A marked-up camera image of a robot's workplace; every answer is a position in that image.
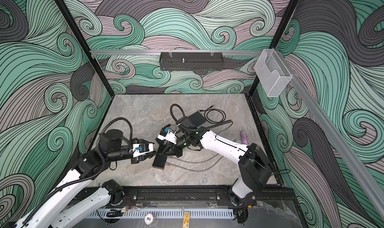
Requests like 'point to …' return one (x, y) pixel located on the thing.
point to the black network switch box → (160, 159)
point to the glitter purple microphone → (244, 137)
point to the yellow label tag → (186, 219)
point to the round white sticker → (148, 218)
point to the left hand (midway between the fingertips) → (153, 144)
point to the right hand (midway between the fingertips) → (164, 154)
